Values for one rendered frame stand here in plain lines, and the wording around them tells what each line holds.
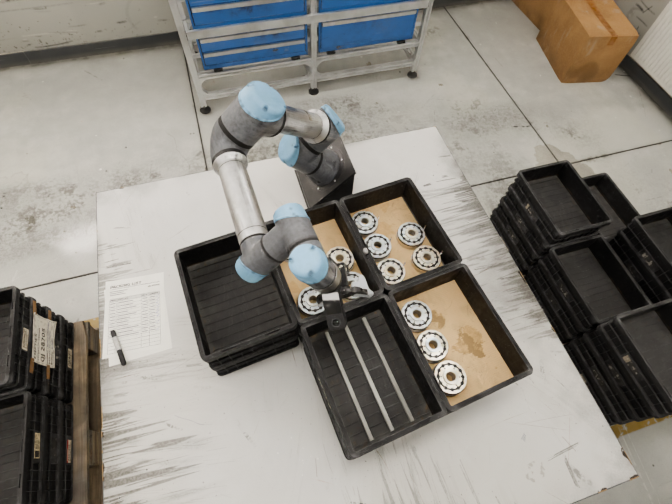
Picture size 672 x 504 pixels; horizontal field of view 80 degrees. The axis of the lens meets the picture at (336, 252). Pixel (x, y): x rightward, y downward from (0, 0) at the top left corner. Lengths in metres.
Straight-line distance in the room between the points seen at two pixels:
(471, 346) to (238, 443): 0.81
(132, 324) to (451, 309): 1.13
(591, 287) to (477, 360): 1.04
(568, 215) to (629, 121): 1.74
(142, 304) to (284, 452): 0.74
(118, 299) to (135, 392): 0.36
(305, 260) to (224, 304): 0.66
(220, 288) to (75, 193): 1.79
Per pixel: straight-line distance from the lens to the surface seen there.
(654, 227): 2.57
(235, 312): 1.40
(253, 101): 1.10
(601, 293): 2.34
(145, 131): 3.26
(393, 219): 1.58
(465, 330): 1.44
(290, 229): 0.87
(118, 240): 1.83
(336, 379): 1.32
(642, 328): 2.22
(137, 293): 1.68
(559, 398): 1.66
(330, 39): 3.15
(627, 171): 3.57
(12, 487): 2.06
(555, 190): 2.42
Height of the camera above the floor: 2.12
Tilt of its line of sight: 61 degrees down
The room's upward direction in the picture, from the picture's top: 5 degrees clockwise
